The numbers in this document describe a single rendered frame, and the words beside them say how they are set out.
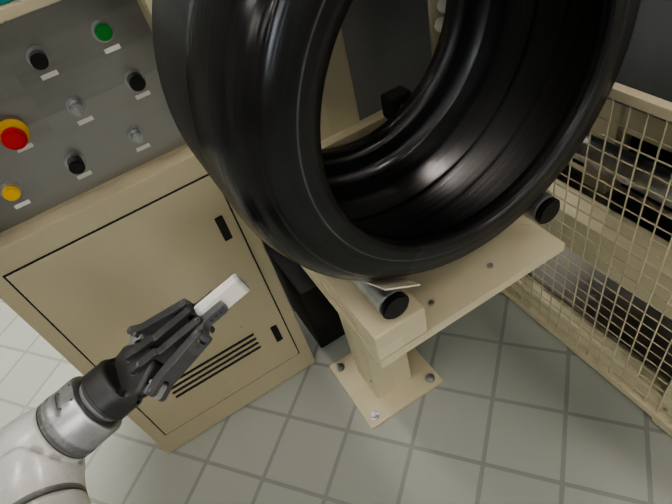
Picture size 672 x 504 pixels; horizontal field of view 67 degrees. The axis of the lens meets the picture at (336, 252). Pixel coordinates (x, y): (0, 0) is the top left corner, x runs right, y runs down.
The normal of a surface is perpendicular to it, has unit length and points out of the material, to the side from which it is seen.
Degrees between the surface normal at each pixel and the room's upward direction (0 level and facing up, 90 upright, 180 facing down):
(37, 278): 90
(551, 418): 0
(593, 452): 0
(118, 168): 90
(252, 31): 66
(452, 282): 0
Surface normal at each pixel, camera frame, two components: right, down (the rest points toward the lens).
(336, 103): 0.49, 0.55
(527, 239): -0.21, -0.68
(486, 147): -0.62, -0.33
